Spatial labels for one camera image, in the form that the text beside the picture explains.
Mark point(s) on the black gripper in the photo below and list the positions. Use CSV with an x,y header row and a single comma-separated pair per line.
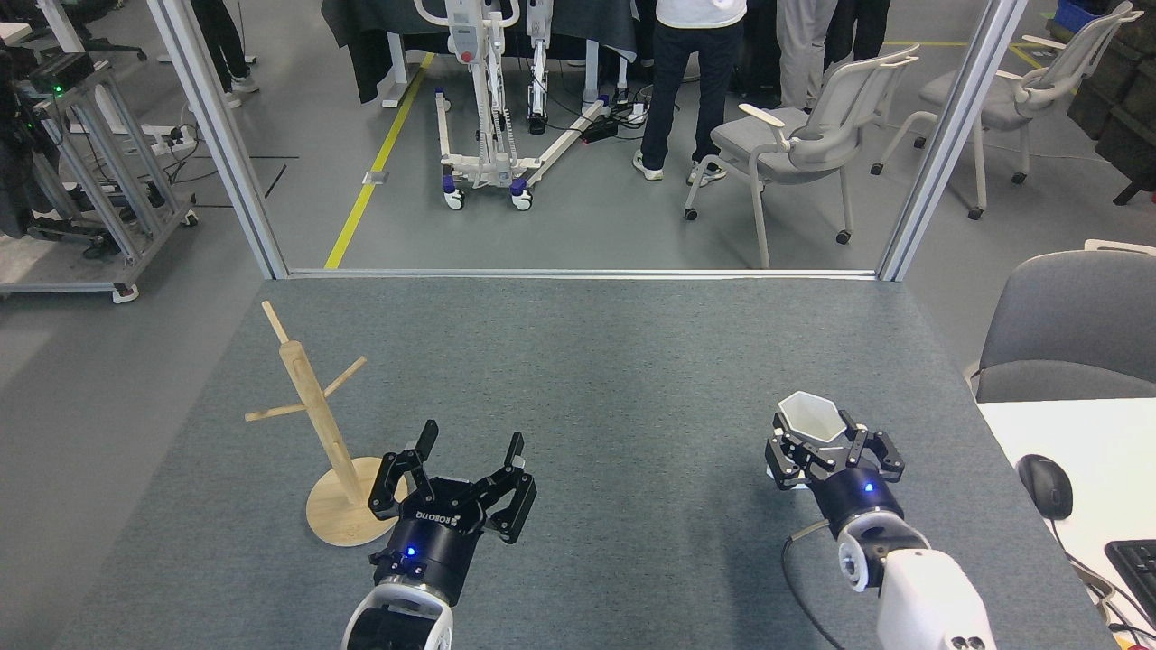
x,y
858,492
433,555

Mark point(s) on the white faceted cup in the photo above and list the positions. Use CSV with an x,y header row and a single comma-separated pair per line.
x,y
808,417

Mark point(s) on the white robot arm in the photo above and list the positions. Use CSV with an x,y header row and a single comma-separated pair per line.
x,y
406,614
930,596

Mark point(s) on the wooden cup storage rack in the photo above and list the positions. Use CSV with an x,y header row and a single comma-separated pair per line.
x,y
348,519

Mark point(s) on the black computer mouse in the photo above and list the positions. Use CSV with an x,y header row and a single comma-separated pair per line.
x,y
1046,487

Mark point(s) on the white desk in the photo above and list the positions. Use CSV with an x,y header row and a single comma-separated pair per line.
x,y
1102,451

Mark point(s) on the dark grey office chair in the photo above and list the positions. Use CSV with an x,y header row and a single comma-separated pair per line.
x,y
1075,316

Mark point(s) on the black keyboard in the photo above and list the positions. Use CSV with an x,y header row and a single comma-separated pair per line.
x,y
1138,573

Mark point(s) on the metal floor plate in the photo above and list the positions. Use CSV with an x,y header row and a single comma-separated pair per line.
x,y
375,178

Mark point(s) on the black power strip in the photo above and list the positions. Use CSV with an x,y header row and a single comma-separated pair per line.
x,y
599,131

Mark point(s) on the white power strip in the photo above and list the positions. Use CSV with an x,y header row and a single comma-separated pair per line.
x,y
632,112
172,137

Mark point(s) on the person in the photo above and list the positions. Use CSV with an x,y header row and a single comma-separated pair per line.
x,y
804,54
221,36
691,72
858,27

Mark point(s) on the white stand on wheels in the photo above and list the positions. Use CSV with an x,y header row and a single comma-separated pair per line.
x,y
492,90

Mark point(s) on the dark stacked crates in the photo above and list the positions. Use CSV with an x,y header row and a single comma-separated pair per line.
x,y
1120,108

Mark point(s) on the black cloth covered table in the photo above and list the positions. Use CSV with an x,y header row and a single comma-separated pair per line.
x,y
361,36

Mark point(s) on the blue bin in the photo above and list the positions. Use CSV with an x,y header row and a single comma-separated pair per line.
x,y
1079,13

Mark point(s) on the silver table edge rail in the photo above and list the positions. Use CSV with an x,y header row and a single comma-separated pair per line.
x,y
578,273

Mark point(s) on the grey chair with white frame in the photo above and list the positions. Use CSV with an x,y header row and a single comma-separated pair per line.
x,y
998,108
777,144

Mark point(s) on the silver frame post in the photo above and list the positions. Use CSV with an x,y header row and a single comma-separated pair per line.
x,y
948,135
221,135

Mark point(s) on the metal frame cart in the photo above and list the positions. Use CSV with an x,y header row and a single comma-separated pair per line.
x,y
99,181

